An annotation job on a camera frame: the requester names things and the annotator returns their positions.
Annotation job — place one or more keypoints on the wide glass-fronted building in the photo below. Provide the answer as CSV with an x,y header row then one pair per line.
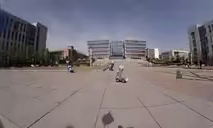
x,y
100,48

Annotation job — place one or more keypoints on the wide pale stairway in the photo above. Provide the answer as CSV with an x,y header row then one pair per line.
x,y
127,62

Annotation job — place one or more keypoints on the brown low building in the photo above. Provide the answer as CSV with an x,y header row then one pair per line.
x,y
65,52

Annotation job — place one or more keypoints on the grey concrete slab plaza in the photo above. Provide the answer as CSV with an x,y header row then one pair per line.
x,y
77,96

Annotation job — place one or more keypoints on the small white building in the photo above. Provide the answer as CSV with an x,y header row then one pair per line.
x,y
153,53

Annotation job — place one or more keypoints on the pale low building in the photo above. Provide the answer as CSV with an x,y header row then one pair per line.
x,y
175,53

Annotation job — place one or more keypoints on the short grey bollard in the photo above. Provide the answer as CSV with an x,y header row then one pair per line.
x,y
179,74

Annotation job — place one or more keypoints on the row of trees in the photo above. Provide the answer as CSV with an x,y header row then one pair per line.
x,y
20,58

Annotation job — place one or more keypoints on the dark tall building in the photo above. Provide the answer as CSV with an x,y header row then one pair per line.
x,y
14,33

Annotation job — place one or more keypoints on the tall grey building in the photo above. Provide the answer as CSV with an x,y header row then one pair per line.
x,y
207,40

